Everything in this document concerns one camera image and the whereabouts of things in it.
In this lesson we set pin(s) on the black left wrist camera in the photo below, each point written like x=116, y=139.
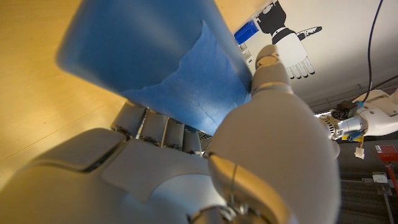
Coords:
x=343, y=109

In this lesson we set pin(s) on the white junction box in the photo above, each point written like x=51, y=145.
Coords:
x=380, y=178

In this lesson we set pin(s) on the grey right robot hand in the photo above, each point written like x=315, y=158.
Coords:
x=273, y=149

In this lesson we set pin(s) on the blue rectangle sign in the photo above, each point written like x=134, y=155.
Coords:
x=246, y=32

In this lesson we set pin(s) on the blue metal bottle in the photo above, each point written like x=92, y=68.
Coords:
x=149, y=53

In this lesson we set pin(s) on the red ceiling pipe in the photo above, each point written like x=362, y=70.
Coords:
x=386, y=153

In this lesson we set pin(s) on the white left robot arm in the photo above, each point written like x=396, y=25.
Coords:
x=377, y=119

